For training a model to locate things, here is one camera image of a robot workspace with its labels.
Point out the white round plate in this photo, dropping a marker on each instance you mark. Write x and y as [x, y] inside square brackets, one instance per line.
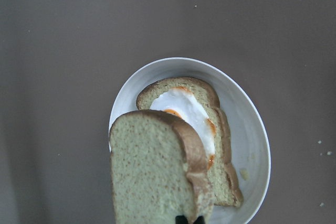
[249, 140]

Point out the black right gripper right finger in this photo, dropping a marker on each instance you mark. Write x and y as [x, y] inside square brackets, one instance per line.
[199, 220]

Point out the fried egg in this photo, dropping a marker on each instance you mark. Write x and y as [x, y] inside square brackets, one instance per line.
[181, 102]

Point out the bread slice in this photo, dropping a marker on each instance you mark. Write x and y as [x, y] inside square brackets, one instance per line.
[158, 169]
[222, 174]

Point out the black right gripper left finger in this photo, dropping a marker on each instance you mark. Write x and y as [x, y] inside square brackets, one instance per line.
[181, 220]

